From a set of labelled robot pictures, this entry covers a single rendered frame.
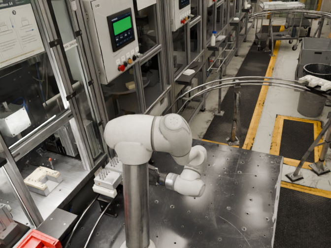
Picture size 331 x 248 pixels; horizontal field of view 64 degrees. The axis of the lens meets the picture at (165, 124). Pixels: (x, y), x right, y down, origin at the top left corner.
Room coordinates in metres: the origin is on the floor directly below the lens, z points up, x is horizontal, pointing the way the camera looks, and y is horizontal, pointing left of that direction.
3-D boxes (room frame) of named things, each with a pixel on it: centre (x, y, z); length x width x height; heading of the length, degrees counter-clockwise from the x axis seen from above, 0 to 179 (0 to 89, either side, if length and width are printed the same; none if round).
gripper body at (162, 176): (1.10, 0.06, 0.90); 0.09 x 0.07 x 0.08; 62
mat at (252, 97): (5.00, -1.96, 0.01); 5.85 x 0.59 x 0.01; 153
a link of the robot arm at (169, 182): (1.07, -0.01, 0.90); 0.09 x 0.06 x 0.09; 152
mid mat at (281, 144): (2.46, -1.54, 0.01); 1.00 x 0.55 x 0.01; 153
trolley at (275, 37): (5.76, -2.57, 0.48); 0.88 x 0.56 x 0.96; 81
